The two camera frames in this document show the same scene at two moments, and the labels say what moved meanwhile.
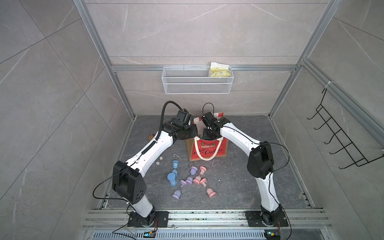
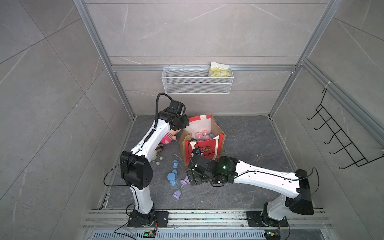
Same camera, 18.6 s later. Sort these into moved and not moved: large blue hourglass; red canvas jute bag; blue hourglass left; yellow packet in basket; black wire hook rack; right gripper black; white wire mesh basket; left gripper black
Moved: left gripper black; right gripper black; red canvas jute bag
Not moved: large blue hourglass; yellow packet in basket; blue hourglass left; black wire hook rack; white wire mesh basket
